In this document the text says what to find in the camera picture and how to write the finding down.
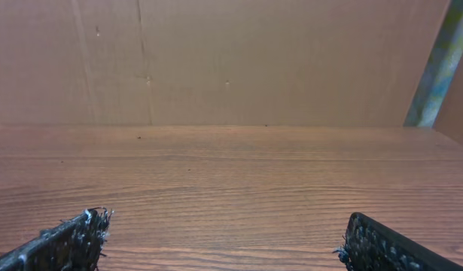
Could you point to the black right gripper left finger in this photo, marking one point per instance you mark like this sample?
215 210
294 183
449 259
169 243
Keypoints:
75 244

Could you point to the grey green corner post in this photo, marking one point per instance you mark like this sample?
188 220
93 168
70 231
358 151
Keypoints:
439 70

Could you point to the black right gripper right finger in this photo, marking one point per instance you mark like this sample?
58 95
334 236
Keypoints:
371 246

